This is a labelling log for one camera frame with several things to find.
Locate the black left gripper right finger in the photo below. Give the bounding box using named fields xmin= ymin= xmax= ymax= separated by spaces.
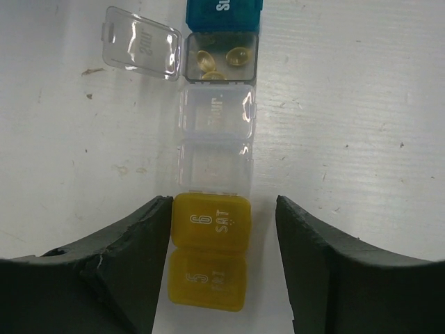
xmin=275 ymin=196 xmax=444 ymax=333

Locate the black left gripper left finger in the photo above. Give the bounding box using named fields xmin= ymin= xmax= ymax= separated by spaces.
xmin=1 ymin=196 xmax=172 ymax=333

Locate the weekly pill organizer strip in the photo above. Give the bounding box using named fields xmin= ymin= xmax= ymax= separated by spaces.
xmin=102 ymin=1 xmax=263 ymax=312

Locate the yellow pill in compartment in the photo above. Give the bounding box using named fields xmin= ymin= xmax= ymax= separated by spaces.
xmin=196 ymin=50 xmax=216 ymax=73

